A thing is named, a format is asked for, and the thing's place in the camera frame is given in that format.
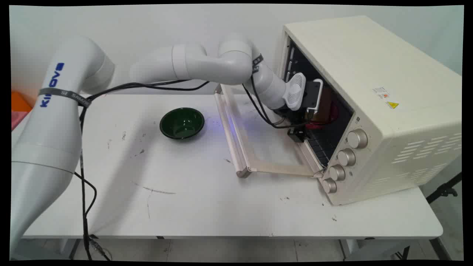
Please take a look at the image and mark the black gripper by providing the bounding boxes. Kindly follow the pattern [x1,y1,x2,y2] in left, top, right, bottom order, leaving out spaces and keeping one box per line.
[275,106,315,143]

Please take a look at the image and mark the cream glass oven door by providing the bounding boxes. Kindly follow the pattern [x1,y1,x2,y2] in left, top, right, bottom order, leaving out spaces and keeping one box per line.
[214,84,326,179]

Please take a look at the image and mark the metal oven rack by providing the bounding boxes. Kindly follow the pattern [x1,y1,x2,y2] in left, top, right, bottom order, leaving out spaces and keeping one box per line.
[306,129,332,167]

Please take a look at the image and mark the red bowl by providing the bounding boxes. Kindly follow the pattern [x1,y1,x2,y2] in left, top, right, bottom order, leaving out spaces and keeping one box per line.
[305,100,340,130]

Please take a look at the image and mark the large beige oven knob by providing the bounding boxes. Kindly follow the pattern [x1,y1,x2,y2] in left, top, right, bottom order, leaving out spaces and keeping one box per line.
[347,129,368,150]

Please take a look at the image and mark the cream toaster oven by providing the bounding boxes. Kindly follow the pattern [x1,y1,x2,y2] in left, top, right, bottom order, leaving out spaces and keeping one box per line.
[279,16,462,206]

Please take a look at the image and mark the dark green bowl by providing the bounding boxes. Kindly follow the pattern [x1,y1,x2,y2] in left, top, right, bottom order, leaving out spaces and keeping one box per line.
[160,108,205,140]

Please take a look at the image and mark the black tripod stand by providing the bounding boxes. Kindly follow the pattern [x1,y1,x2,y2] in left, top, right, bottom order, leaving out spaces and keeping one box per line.
[425,171,462,205]

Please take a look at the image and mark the orange box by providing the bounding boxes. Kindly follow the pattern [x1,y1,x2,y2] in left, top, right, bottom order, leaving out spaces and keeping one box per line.
[11,91,33,113]

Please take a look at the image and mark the pink box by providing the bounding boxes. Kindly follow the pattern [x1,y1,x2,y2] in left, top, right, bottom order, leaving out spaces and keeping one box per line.
[11,110,30,131]

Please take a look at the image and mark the black white-framed wrist camera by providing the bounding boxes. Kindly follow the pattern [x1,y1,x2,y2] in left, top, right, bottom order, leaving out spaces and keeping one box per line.
[305,79,324,113]

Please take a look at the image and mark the white ribbed wrist camera mount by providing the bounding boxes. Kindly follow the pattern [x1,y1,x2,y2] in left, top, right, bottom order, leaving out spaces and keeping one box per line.
[283,72,307,111]

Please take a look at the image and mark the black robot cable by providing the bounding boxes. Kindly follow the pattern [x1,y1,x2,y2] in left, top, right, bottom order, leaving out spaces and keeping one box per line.
[74,76,309,261]

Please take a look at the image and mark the grey printed strap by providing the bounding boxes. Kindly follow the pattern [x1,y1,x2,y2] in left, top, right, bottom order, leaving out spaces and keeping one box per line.
[38,88,91,108]

